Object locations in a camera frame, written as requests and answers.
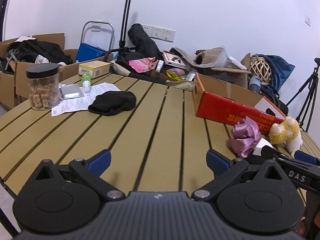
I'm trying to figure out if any purple satin cloth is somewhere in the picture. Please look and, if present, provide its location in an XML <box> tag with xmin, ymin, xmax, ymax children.
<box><xmin>226</xmin><ymin>116</ymin><xmax>262</xmax><ymax>158</ymax></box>

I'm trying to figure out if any black luggage bag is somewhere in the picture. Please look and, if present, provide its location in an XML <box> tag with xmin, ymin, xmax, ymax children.
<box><xmin>261</xmin><ymin>87</ymin><xmax>289</xmax><ymax>117</ymax></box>

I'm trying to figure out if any blue crate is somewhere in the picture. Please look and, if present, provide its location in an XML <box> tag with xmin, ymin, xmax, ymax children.
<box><xmin>75</xmin><ymin>42</ymin><xmax>107</xmax><ymax>63</ymax></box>

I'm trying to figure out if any white cardboard piece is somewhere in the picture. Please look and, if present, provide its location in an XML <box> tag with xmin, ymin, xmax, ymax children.
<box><xmin>253</xmin><ymin>139</ymin><xmax>274</xmax><ymax>156</ymax></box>

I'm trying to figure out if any black jacket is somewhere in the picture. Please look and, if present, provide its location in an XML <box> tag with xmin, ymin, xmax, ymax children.
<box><xmin>7</xmin><ymin>39</ymin><xmax>70</xmax><ymax>65</ymax></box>

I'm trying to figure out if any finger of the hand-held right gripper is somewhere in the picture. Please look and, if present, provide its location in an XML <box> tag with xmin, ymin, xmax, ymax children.
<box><xmin>295</xmin><ymin>151</ymin><xmax>320</xmax><ymax>166</ymax></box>
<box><xmin>261</xmin><ymin>145</ymin><xmax>320</xmax><ymax>192</ymax></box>

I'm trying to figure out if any yellow and white plush toy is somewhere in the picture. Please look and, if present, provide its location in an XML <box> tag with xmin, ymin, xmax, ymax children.
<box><xmin>269</xmin><ymin>116</ymin><xmax>303</xmax><ymax>157</ymax></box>

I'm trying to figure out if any clear jar with black lid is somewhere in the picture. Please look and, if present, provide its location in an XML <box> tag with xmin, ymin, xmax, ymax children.
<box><xmin>26</xmin><ymin>64</ymin><xmax>60</xmax><ymax>111</ymax></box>

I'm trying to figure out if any black knit hat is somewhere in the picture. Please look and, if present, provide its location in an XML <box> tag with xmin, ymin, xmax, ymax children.
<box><xmin>88</xmin><ymin>91</ymin><xmax>137</xmax><ymax>116</ymax></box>

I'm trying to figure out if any tan slatted folding table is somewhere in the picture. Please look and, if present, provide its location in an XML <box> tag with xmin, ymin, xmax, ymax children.
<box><xmin>0</xmin><ymin>72</ymin><xmax>320</xmax><ymax>238</ymax></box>

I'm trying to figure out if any blue water bottle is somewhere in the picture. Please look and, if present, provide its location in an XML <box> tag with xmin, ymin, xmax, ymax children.
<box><xmin>248</xmin><ymin>75</ymin><xmax>262</xmax><ymax>94</ymax></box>

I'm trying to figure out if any yellow snack packet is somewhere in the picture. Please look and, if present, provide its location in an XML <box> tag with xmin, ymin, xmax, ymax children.
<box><xmin>166</xmin><ymin>70</ymin><xmax>187</xmax><ymax>81</ymax></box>

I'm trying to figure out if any long black bag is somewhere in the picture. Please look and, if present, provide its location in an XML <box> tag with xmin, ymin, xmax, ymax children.
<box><xmin>127</xmin><ymin>23</ymin><xmax>163</xmax><ymax>59</ymax></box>

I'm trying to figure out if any red cardboard box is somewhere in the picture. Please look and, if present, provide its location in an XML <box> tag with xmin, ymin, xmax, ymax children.
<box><xmin>192</xmin><ymin>74</ymin><xmax>287</xmax><ymax>134</ymax></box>

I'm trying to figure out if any yellow green carton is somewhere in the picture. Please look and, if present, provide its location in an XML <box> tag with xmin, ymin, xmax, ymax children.
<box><xmin>79</xmin><ymin>61</ymin><xmax>110</xmax><ymax>78</ymax></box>

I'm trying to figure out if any white box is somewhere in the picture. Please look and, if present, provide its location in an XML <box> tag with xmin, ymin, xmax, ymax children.
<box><xmin>226</xmin><ymin>55</ymin><xmax>248</xmax><ymax>70</ymax></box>

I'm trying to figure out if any beige fabric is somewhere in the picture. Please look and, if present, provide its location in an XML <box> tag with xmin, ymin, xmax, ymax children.
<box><xmin>170</xmin><ymin>47</ymin><xmax>228</xmax><ymax>68</ymax></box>

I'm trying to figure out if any blue bag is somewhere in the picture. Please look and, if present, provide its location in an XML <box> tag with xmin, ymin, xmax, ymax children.
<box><xmin>257</xmin><ymin>54</ymin><xmax>295</xmax><ymax>95</ymax></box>

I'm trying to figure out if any small green bottle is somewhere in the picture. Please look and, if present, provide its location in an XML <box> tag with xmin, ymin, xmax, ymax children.
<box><xmin>81</xmin><ymin>71</ymin><xmax>92</xmax><ymax>94</ymax></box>

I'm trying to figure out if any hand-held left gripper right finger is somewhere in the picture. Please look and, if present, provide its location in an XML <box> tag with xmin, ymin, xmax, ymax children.
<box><xmin>192</xmin><ymin>149</ymin><xmax>285</xmax><ymax>201</ymax></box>

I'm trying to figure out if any white wall socket panel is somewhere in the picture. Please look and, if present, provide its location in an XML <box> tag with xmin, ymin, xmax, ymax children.
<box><xmin>141</xmin><ymin>24</ymin><xmax>175</xmax><ymax>42</ymax></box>

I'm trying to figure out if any black tripod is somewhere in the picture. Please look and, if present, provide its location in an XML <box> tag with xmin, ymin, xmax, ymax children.
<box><xmin>286</xmin><ymin>66</ymin><xmax>320</xmax><ymax>132</ymax></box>

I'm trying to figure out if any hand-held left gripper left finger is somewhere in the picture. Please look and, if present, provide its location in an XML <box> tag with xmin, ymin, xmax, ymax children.
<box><xmin>35</xmin><ymin>149</ymin><xmax>125</xmax><ymax>201</ymax></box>

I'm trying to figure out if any pink box with black picture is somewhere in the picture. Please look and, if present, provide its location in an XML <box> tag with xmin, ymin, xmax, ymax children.
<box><xmin>162</xmin><ymin>51</ymin><xmax>189</xmax><ymax>68</ymax></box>

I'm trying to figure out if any white paper leaflet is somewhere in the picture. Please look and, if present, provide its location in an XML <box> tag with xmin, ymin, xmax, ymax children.
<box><xmin>51</xmin><ymin>82</ymin><xmax>122</xmax><ymax>117</ymax></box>

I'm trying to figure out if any wicker ball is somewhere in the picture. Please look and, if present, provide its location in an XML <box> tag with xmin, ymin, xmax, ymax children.
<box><xmin>250</xmin><ymin>54</ymin><xmax>272</xmax><ymax>85</ymax></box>

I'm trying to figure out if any silver blister pack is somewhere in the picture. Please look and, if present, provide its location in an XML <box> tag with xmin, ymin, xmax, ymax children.
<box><xmin>59</xmin><ymin>84</ymin><xmax>84</xmax><ymax>100</ymax></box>

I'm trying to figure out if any folding wagon with black handle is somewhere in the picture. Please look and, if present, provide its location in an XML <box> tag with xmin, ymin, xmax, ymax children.
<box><xmin>106</xmin><ymin>0</ymin><xmax>195</xmax><ymax>92</ymax></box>

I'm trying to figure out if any pink packet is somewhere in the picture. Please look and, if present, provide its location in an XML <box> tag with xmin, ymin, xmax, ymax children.
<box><xmin>129</xmin><ymin>57</ymin><xmax>157</xmax><ymax>73</ymax></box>

